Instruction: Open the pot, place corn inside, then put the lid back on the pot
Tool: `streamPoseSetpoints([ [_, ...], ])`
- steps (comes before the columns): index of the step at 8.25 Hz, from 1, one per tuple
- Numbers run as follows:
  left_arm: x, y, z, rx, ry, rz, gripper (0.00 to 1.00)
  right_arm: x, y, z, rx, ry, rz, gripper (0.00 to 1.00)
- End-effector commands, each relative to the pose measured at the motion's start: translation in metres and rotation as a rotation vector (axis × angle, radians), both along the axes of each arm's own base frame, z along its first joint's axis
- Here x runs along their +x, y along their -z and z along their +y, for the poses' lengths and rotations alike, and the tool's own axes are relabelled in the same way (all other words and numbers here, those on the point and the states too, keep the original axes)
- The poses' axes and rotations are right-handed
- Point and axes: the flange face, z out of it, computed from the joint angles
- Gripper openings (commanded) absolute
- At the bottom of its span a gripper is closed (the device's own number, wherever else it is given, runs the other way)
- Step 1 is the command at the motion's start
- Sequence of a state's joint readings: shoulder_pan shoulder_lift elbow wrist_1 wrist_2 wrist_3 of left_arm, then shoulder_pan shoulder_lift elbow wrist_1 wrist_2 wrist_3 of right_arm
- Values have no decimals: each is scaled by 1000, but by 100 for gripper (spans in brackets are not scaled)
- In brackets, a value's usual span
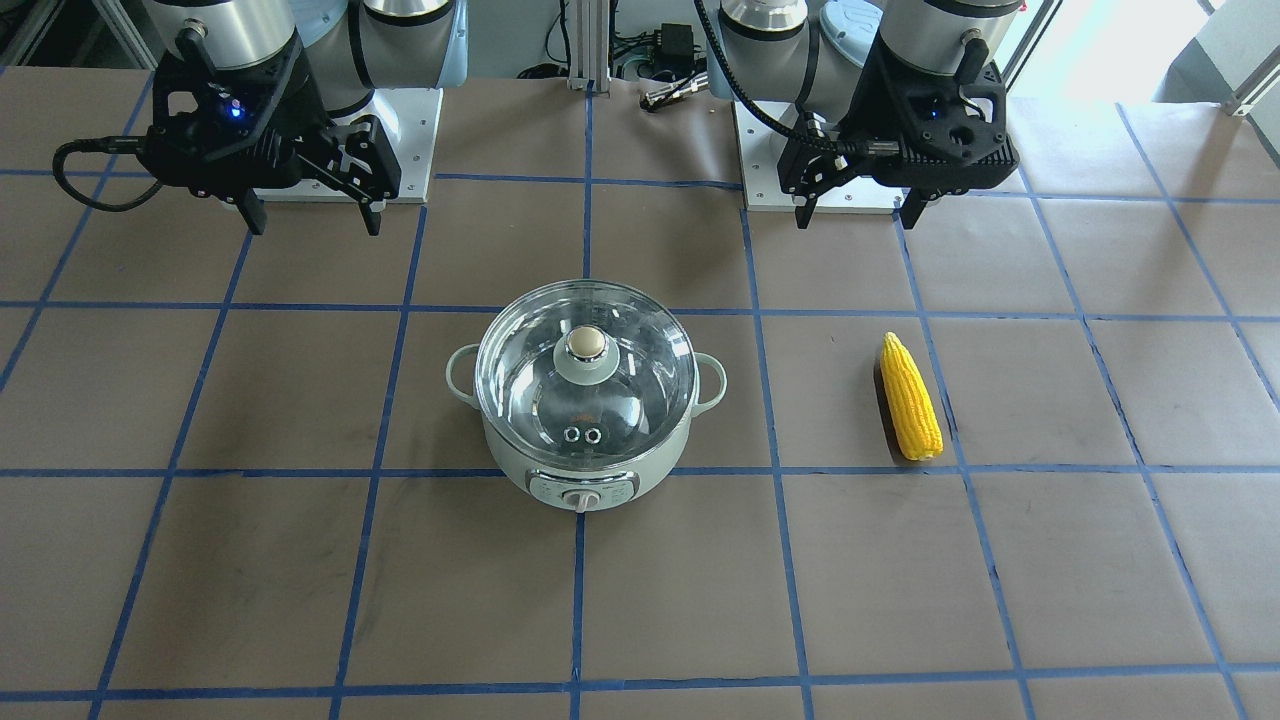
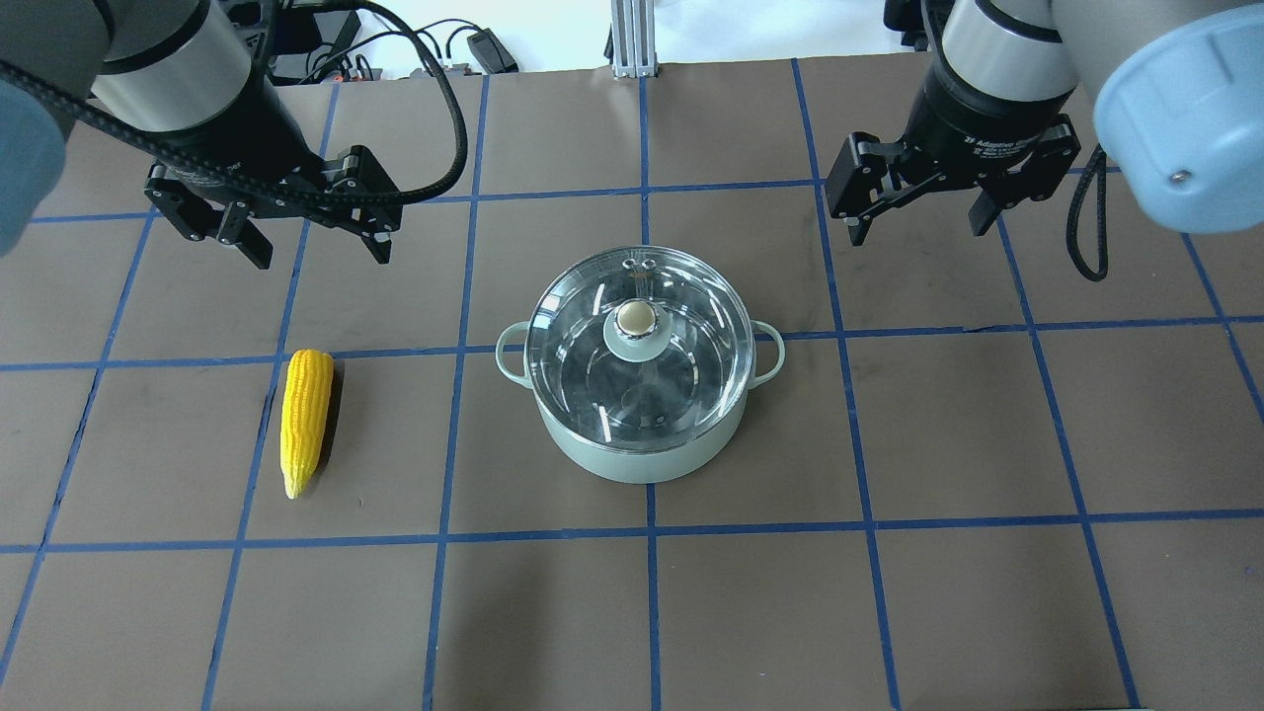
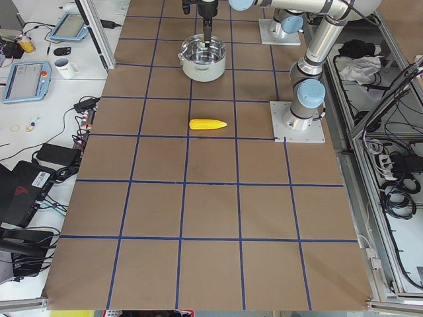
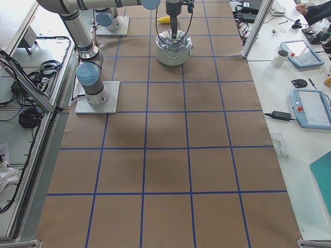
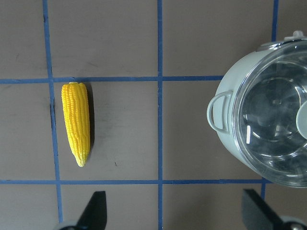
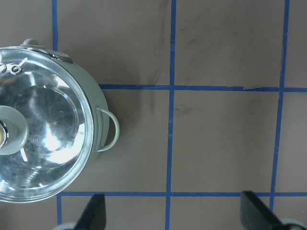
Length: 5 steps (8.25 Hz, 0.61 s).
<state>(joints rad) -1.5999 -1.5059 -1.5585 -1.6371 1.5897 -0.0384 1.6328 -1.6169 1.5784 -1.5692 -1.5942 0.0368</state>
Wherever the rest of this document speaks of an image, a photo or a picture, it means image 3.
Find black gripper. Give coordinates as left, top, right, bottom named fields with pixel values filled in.
left=197, top=0, right=217, bottom=46

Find yellow cup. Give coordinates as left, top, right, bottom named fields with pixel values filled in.
left=17, top=34, right=36, bottom=53

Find yellow corn cob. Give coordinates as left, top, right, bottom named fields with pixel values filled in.
left=188, top=118, right=227, bottom=131

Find aluminium frame post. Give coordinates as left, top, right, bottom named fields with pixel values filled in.
left=75, top=0, right=116, bottom=72

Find white mug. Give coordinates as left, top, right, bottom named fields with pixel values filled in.
left=54, top=57, right=80, bottom=79

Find pale green electric pot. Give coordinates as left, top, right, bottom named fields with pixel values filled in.
left=178, top=34, right=227, bottom=83

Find far blue teach pendant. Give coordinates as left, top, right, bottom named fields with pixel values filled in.
left=49, top=13, right=89, bottom=42

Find near blue teach pendant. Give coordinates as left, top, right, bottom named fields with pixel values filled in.
left=3, top=61, right=52, bottom=104

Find black laptop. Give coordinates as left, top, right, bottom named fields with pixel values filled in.
left=3, top=160, right=56, bottom=228

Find white crumpled cloth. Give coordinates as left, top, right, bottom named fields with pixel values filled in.
left=340, top=56, right=381, bottom=85

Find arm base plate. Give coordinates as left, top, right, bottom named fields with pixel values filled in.
left=270, top=101, right=325, bottom=143
left=258, top=17, right=303, bottom=46

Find black cloth bundle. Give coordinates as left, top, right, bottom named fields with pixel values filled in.
left=338, top=39, right=375, bottom=59

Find coiled black cables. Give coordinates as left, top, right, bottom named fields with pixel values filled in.
left=379, top=178, right=418, bottom=221

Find small black power brick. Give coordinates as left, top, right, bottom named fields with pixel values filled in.
left=73, top=98, right=100, bottom=113

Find black power adapter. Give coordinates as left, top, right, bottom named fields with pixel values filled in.
left=36, top=143, right=81, bottom=166

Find blue teach pendant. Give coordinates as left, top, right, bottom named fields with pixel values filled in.
left=49, top=13, right=89, bottom=42
left=3, top=61, right=52, bottom=104

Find power strip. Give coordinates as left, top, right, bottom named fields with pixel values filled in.
left=72, top=109, right=96, bottom=151

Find glass pot lid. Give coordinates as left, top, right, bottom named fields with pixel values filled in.
left=181, top=34, right=226, bottom=65

